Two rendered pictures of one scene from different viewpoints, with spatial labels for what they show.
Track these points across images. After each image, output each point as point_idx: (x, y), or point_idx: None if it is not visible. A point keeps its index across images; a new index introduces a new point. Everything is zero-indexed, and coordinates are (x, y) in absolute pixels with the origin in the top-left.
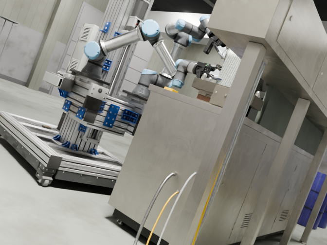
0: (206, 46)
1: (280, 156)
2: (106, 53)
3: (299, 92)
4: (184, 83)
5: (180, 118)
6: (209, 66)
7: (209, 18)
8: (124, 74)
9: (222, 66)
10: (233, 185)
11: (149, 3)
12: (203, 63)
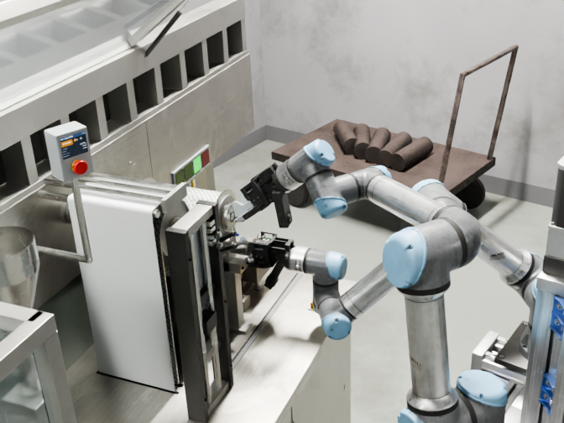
0: (289, 208)
1: None
2: (499, 274)
3: None
4: (321, 320)
5: None
6: (261, 235)
7: (253, 118)
8: (530, 384)
9: (237, 242)
10: None
11: (560, 166)
12: (279, 238)
